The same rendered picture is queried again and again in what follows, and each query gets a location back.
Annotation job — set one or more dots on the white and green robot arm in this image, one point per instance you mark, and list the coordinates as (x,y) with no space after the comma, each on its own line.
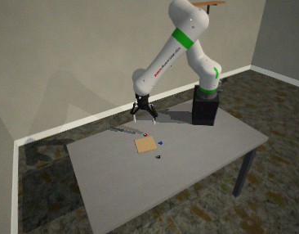
(190,22)

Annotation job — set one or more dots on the tan square mat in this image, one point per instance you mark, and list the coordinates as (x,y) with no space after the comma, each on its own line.
(145,144)

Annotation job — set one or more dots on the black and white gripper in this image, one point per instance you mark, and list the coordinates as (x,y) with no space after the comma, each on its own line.
(147,107)

